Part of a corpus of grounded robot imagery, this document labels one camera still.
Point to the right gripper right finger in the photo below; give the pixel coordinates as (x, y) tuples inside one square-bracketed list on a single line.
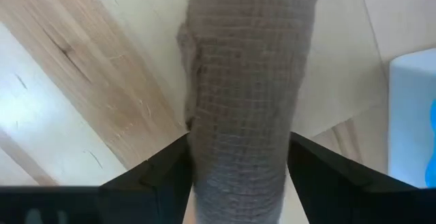
[(347, 196)]

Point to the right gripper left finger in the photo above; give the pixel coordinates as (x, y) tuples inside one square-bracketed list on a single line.
[(156, 190)]

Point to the blue and white pill organizer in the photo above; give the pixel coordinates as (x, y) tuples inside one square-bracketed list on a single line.
[(408, 122)]

